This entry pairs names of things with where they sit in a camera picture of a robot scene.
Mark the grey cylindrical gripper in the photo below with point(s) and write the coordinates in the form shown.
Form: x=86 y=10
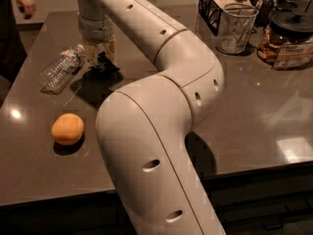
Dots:
x=95 y=29

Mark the black rxbar chocolate wrapper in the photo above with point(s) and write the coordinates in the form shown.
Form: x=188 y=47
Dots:
x=104 y=65

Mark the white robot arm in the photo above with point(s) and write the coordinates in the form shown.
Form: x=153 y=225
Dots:
x=141 y=127

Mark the clear plastic water bottle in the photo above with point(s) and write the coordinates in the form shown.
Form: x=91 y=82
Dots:
x=57 y=75

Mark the bystander hand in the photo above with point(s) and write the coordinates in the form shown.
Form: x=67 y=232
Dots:
x=27 y=7

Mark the orange fruit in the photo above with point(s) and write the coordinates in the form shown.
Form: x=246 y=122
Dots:
x=67 y=129

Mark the glass snack jar with lid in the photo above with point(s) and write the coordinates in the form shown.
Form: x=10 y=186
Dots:
x=287 y=41

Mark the black wire basket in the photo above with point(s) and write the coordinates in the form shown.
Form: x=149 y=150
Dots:
x=211 y=10

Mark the wire mesh cup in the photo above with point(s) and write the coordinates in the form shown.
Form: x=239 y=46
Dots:
x=236 y=23

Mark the black drawer handle right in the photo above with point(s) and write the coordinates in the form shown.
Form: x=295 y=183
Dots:
x=272 y=224

